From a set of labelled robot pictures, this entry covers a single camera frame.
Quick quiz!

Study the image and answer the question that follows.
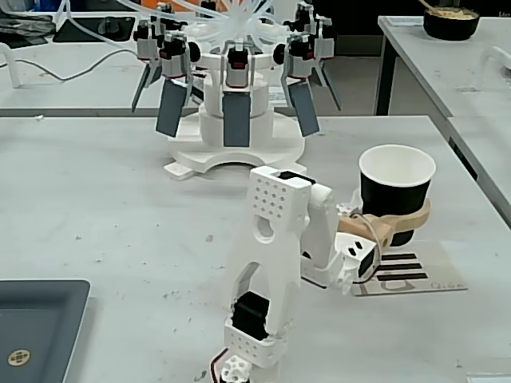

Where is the tan wooden gripper body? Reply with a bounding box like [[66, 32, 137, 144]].
[[337, 213, 395, 249]]

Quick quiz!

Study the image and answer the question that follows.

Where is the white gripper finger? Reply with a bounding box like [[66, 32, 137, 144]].
[[337, 190, 365, 219]]

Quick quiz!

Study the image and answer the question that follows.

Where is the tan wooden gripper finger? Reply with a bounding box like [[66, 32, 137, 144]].
[[378, 197, 433, 240]]

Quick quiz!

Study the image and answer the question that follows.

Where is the black paper cup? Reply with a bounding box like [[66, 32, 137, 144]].
[[358, 144, 437, 248]]

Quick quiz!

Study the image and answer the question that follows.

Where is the printed paper mat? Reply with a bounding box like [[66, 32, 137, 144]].
[[351, 241, 469, 298]]

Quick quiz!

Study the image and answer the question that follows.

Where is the white table with black edge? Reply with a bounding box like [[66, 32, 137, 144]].
[[445, 115, 511, 232]]

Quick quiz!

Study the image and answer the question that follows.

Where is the grey paddle dispenser unit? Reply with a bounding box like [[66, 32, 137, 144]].
[[130, 19, 164, 113], [293, 2, 343, 112], [154, 34, 202, 139], [275, 34, 322, 138], [221, 39, 256, 148]]

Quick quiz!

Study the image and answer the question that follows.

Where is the white side table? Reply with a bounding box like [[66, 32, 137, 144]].
[[374, 15, 511, 120]]

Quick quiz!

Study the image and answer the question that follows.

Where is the black bowl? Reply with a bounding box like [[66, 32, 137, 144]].
[[422, 6, 481, 41]]

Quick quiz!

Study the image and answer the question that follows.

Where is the clear tube bundle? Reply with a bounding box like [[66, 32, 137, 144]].
[[59, 0, 304, 43]]

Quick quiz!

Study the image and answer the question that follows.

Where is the white back table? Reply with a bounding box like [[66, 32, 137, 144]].
[[0, 10, 380, 119]]

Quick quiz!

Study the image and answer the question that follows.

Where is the black flat pad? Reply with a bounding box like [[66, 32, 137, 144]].
[[53, 15, 136, 44]]

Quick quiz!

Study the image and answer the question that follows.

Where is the grey plastic tray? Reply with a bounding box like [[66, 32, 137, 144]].
[[0, 278, 92, 383]]

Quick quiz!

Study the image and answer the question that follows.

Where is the white bent stand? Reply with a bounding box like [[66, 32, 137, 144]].
[[0, 41, 21, 89]]

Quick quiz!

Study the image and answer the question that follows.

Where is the dark crumpled cloth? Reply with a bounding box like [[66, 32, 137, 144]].
[[0, 7, 56, 49]]

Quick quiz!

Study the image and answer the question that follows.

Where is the pale gripper servo cable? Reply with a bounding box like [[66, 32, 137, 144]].
[[351, 213, 385, 280]]

